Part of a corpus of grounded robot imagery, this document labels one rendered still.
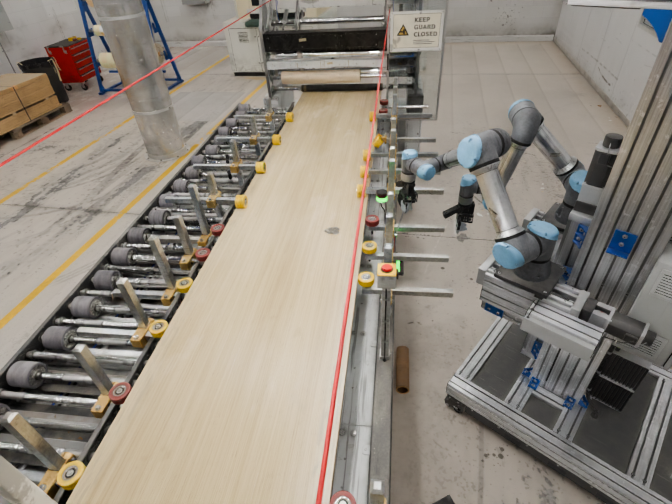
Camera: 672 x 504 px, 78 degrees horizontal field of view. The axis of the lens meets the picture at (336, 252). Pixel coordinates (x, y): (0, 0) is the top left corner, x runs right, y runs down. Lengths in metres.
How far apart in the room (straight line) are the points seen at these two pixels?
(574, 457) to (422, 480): 0.73
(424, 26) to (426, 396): 3.14
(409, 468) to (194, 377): 1.26
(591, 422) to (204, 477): 1.87
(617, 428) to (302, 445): 1.67
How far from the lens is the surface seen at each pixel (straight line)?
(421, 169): 1.99
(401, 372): 2.65
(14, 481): 1.50
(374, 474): 1.67
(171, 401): 1.72
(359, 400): 1.90
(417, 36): 4.28
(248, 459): 1.52
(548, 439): 2.42
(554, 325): 1.86
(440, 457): 2.50
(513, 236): 1.69
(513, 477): 2.54
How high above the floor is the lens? 2.24
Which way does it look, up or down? 38 degrees down
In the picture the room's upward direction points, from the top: 4 degrees counter-clockwise
